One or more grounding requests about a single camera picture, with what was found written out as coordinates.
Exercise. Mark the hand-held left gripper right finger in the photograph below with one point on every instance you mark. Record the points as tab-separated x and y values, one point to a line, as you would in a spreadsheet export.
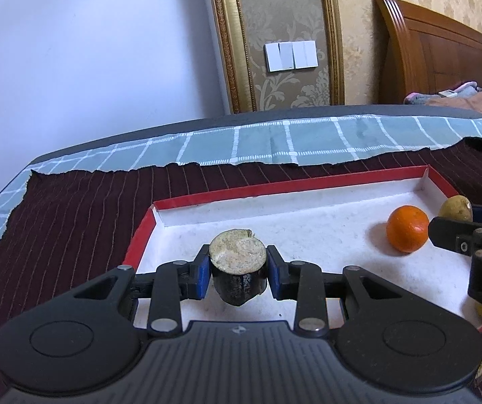
274	275

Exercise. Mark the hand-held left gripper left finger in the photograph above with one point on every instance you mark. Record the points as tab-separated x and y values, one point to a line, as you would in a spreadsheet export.
203	275

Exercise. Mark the short thick sugarcane piece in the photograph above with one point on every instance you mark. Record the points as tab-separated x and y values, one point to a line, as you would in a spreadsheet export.
236	261

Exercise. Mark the small orange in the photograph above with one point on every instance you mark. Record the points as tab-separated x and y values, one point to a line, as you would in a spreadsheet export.
407	229

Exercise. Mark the red cardboard box tray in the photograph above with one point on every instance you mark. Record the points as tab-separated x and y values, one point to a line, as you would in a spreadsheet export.
308	219

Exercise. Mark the brown blanket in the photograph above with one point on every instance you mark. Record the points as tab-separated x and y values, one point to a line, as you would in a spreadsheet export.
476	103

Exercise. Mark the white remote control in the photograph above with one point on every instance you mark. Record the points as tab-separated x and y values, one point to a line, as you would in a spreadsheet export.
448	93

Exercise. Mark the pink grey clothing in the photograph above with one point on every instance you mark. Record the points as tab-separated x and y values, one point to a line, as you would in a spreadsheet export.
420	97

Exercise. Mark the blue checked sheet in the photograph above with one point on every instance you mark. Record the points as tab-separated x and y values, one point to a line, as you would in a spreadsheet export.
308	139

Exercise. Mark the wooden headboard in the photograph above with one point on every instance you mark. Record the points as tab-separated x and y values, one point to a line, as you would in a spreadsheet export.
434	50

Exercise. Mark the white wall light switch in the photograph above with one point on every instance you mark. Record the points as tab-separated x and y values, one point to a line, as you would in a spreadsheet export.
279	57
306	54

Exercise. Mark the gold framed wall panel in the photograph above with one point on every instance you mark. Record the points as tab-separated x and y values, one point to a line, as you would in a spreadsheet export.
283	17

